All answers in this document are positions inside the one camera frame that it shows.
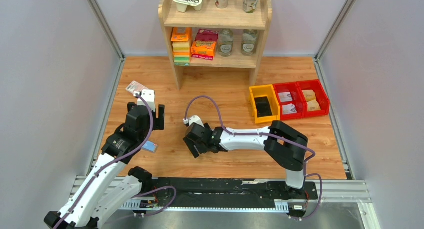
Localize aluminium rail frame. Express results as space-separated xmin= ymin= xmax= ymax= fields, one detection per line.
xmin=67 ymin=173 xmax=380 ymax=229

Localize right red plastic bin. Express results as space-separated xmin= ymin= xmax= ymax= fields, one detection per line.
xmin=296 ymin=79 xmax=331 ymax=118

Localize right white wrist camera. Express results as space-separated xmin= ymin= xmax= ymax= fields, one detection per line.
xmin=182 ymin=115 xmax=205 ymax=127

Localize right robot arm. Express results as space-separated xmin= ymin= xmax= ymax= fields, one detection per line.
xmin=183 ymin=118 xmax=310 ymax=190

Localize orange pink snack box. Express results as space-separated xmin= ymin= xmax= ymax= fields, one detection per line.
xmin=190 ymin=29 xmax=219 ymax=61

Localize left glass bottle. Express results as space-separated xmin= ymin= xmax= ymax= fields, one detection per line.
xmin=217 ymin=29 xmax=234 ymax=57

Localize right glass bottle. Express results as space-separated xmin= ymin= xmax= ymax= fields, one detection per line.
xmin=241 ymin=29 xmax=258 ymax=56

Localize pink white card pack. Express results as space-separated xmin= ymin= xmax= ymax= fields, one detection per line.
xmin=125 ymin=80 xmax=148 ymax=94

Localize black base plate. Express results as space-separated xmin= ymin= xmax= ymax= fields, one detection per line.
xmin=141 ymin=177 xmax=319 ymax=209

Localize stack of coloured sponges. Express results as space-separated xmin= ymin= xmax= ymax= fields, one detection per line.
xmin=171 ymin=27 xmax=193 ymax=66

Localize glass bottle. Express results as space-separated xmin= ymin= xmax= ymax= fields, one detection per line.
xmin=217 ymin=29 xmax=234 ymax=57
xmin=241 ymin=29 xmax=258 ymax=56

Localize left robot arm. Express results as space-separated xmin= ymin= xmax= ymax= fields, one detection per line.
xmin=44 ymin=102 xmax=165 ymax=229

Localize white cards in bin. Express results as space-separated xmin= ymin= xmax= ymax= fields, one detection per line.
xmin=278 ymin=92 xmax=297 ymax=115

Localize wooden shelf unit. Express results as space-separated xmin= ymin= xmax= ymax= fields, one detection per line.
xmin=158 ymin=0 xmax=273 ymax=89

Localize yellow plastic bin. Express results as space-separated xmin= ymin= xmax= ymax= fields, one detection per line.
xmin=249 ymin=84 xmax=281 ymax=124

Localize blue small box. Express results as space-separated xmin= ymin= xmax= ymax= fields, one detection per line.
xmin=141 ymin=141 xmax=158 ymax=153

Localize black item in bin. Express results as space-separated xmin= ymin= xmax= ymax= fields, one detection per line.
xmin=254 ymin=96 xmax=273 ymax=118

